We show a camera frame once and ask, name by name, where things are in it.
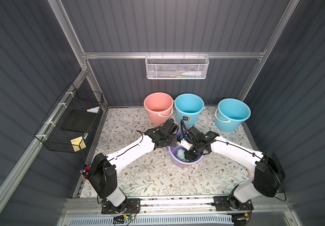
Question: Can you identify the purple plastic bucket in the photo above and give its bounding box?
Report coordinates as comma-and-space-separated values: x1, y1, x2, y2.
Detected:
166, 145, 203, 168

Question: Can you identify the light green cloth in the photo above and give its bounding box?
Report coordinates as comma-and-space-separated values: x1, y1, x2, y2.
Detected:
176, 149, 186, 162

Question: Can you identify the pink plastic bucket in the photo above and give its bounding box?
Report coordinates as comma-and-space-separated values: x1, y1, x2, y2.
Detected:
144, 92, 174, 125

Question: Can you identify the blue bucket with label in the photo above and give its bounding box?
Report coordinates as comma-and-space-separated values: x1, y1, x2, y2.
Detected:
174, 93, 205, 127

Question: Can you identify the blue bucket white handle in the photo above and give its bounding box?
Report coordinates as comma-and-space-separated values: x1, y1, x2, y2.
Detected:
215, 98, 252, 132

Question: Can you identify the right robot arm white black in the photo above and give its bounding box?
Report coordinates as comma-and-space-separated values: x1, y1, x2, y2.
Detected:
180, 125, 285, 211

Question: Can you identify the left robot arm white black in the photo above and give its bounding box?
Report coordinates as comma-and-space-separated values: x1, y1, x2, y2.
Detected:
86, 119, 178, 208

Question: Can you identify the white spray bottle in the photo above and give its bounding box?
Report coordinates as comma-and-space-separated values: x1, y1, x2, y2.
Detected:
182, 71, 202, 77

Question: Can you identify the pastel card in basket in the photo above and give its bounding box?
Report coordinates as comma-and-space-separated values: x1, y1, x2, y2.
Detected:
87, 106, 100, 114

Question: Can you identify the black box in basket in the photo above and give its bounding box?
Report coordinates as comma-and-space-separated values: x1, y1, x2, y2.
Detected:
61, 110, 97, 132

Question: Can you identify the pink cup with pens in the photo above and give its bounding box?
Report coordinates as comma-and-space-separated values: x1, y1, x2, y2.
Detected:
80, 163, 92, 180

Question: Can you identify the yellow sticky note pad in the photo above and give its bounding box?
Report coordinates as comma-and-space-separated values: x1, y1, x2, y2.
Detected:
70, 137, 87, 152

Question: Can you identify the white ventilation grille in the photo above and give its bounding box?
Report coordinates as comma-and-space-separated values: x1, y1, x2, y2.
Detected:
67, 214, 234, 226

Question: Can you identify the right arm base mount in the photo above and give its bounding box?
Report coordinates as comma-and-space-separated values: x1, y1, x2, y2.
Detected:
212, 195, 254, 212

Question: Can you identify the white wire wall basket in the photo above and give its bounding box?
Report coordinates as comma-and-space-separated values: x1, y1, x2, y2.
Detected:
145, 54, 210, 80

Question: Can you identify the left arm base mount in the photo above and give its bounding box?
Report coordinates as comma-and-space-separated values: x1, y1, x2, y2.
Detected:
101, 198, 141, 214

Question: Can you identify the black wire side basket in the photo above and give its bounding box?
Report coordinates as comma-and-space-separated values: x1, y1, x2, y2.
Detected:
34, 84, 105, 154

